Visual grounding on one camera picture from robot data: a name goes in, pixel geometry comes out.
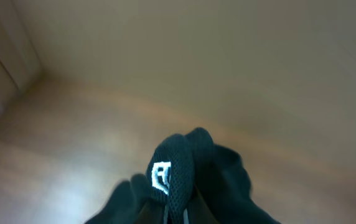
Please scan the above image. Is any black t-shirt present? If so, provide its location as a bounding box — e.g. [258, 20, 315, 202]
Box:
[87, 128, 276, 224]

